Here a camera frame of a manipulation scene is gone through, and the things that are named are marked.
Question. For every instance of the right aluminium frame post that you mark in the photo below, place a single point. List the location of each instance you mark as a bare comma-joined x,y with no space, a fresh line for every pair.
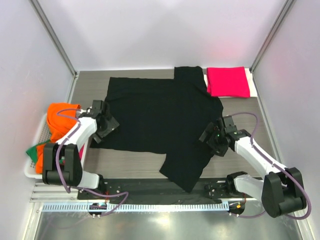
285,10

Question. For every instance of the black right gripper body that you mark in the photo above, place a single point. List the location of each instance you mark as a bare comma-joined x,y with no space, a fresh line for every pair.
219,147

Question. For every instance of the white slotted cable duct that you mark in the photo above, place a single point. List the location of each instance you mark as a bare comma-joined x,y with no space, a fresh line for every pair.
96,207

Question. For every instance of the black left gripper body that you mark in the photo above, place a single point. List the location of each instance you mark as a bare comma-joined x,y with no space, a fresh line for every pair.
108,126

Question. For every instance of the folded white t-shirt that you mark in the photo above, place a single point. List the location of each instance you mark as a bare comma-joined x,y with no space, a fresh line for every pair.
252,83

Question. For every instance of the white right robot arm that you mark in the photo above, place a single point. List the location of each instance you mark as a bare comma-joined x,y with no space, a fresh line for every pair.
280,189

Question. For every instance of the pink t-shirt in basket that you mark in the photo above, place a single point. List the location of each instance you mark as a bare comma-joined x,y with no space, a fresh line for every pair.
81,152

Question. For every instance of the left aluminium frame post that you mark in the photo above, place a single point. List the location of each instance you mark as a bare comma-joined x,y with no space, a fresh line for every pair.
52,35

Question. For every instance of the folded pink t-shirt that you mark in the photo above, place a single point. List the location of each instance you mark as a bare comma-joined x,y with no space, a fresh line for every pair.
228,82

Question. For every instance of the orange t-shirt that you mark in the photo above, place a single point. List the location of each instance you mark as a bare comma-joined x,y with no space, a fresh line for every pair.
60,120

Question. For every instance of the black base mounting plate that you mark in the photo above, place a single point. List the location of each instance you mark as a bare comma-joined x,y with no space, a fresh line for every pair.
160,191

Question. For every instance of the green t-shirt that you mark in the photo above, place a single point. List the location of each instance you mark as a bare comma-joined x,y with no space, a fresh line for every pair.
35,152

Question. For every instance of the aluminium frame post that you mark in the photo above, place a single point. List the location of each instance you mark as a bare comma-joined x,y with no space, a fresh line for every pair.
52,35
285,10

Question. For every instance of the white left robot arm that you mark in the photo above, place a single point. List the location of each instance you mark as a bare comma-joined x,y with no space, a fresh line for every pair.
61,163

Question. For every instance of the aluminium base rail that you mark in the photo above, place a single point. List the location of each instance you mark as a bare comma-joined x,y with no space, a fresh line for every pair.
52,193

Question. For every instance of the black t-shirt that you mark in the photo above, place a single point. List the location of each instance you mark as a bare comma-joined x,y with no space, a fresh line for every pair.
164,116

